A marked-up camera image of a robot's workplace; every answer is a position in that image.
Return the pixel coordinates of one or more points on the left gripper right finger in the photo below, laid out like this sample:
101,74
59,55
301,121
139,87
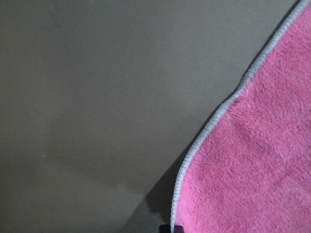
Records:
178,227

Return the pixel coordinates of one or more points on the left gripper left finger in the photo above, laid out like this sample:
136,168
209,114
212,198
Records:
164,226

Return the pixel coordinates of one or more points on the pink towel with grey edge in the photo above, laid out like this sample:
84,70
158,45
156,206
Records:
249,170

